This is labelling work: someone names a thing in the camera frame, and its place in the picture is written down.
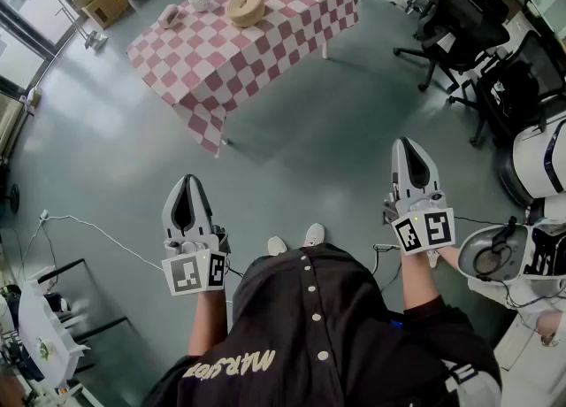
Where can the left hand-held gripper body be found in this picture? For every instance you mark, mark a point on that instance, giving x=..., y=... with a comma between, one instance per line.
x=185, y=274

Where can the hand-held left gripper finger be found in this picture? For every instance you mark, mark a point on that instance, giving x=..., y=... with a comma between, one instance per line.
x=204, y=219
x=167, y=224

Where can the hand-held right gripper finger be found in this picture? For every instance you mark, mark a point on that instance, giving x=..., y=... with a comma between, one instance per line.
x=398, y=171
x=432, y=177

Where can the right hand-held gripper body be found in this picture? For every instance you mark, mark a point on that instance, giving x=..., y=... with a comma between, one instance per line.
x=424, y=230

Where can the round woven straw basket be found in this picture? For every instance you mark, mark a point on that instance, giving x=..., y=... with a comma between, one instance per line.
x=245, y=7

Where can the person's right forearm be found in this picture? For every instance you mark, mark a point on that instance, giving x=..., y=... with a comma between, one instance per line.
x=420, y=281

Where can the person's left forearm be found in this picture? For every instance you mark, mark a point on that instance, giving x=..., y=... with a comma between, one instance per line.
x=208, y=321

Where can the small pink box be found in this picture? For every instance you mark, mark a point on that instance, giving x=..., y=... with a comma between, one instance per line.
x=169, y=17

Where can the large cardboard box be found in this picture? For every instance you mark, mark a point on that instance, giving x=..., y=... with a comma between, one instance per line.
x=108, y=7

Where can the person's left white shoe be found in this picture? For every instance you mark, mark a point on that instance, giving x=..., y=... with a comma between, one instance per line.
x=277, y=246

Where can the person's white shoe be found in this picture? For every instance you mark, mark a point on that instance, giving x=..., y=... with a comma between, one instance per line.
x=314, y=235
x=277, y=246

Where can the blue device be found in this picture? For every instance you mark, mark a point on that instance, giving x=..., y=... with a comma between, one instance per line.
x=395, y=323

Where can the person's right white shoe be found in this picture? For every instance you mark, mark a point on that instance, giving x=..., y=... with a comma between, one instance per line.
x=314, y=235

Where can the white robot head shell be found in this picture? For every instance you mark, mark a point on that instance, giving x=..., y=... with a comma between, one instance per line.
x=526, y=259

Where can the white robot body blue stripe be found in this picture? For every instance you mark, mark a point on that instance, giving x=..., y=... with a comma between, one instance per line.
x=537, y=162

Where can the black metal rack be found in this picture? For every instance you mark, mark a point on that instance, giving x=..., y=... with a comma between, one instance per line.
x=66, y=268

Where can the black office chair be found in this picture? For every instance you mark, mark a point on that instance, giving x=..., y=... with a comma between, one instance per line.
x=517, y=86
x=464, y=29

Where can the person's black buttoned shirt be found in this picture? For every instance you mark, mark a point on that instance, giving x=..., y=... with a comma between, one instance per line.
x=309, y=343

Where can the black weight disc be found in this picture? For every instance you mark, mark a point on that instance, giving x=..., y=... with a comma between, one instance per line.
x=13, y=195

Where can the pink checkered tablecloth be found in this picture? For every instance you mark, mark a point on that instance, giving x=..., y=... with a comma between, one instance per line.
x=247, y=56

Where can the metal stand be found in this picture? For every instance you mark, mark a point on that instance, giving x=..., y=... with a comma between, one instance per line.
x=93, y=38

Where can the white cup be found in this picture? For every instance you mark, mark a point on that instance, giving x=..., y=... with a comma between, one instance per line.
x=200, y=0

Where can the glass door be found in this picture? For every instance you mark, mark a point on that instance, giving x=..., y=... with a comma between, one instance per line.
x=26, y=20

